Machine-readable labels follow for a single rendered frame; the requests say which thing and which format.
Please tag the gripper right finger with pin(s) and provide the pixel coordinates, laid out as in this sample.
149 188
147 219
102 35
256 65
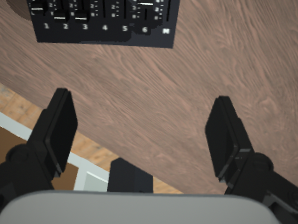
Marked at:
247 173

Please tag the black lighting desk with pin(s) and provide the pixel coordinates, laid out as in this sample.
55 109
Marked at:
143 23

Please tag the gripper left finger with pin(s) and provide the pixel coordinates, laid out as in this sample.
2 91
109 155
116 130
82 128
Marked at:
29 167

